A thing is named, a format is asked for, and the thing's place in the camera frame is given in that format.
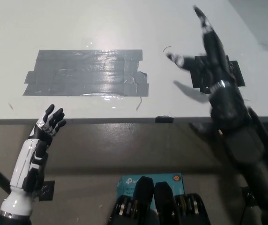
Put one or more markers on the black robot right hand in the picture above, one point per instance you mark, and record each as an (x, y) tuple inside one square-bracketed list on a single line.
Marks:
[(214, 58)]

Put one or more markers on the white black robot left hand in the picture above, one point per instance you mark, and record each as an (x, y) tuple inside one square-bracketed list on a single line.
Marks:
[(29, 161)]

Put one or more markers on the black tape marked spot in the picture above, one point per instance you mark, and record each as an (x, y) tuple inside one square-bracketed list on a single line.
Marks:
[(238, 75)]

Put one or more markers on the black floor tape patch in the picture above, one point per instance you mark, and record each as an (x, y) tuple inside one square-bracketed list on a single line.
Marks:
[(47, 191), (247, 197)]

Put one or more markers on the teal router box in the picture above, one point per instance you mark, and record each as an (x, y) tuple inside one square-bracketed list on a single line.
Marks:
[(171, 185)]

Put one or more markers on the grey duct tape patch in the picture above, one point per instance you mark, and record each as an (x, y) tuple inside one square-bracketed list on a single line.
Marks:
[(84, 72)]

